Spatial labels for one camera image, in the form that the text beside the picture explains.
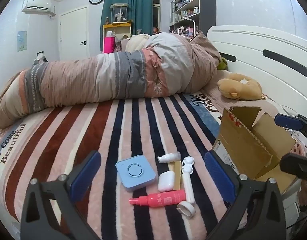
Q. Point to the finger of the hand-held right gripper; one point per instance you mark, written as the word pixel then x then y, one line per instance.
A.
pixel 296 163
pixel 287 121

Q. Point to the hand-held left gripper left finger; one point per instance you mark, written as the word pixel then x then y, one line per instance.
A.
pixel 85 176

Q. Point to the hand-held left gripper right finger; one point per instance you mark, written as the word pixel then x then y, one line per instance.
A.
pixel 218 177

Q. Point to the white slim handheld device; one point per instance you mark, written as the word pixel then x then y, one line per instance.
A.
pixel 188 185

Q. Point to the brown cardboard box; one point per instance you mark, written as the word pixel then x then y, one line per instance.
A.
pixel 246 142

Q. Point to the white tape roll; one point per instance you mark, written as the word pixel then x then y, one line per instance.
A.
pixel 186 208

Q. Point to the blue square device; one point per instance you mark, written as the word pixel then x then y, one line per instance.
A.
pixel 134 172

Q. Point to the white earbuds case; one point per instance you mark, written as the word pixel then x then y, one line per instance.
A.
pixel 166 181

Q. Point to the small white pump bottle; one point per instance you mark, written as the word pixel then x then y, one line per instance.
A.
pixel 168 158

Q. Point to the pink spray bottle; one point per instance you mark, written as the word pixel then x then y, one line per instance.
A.
pixel 163 198

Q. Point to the pink dotted toy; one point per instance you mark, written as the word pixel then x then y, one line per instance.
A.
pixel 300 148

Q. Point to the striped fleece blanket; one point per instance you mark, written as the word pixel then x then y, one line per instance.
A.
pixel 93 142

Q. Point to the brown plush toy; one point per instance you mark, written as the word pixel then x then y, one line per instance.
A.
pixel 239 87

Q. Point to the white bed headboard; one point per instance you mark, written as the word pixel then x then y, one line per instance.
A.
pixel 268 55

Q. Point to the green plush toy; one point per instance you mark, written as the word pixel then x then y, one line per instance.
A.
pixel 222 63

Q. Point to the rolled pink grey quilt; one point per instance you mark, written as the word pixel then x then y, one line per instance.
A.
pixel 106 77

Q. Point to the pink bag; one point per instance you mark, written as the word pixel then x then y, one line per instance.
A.
pixel 108 44

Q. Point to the white door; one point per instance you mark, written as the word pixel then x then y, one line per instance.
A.
pixel 74 35

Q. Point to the yellow shelf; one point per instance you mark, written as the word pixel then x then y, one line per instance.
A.
pixel 117 28

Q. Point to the dark bookshelf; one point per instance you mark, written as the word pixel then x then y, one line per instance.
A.
pixel 187 7

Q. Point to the glass display case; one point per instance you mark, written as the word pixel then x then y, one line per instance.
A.
pixel 119 13

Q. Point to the teal curtain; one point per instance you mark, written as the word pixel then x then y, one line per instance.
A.
pixel 121 7

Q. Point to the white air conditioner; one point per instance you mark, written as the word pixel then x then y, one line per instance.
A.
pixel 37 6

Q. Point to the blue wall poster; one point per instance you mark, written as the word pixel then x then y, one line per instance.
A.
pixel 22 40

